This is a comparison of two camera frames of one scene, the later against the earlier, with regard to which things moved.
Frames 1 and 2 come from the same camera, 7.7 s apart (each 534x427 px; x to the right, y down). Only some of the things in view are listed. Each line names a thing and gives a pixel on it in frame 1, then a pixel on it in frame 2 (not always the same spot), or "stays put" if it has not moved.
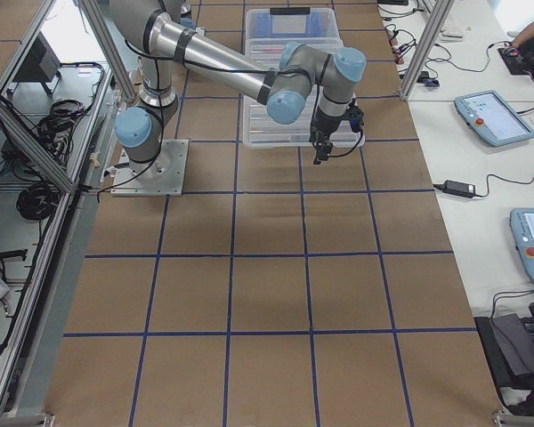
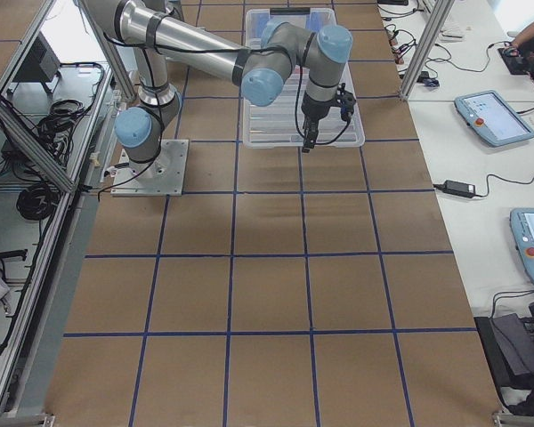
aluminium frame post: x=426 y=48 stays put
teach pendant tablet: x=488 y=114 stays put
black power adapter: x=459 y=189 stays put
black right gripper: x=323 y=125 -> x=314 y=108
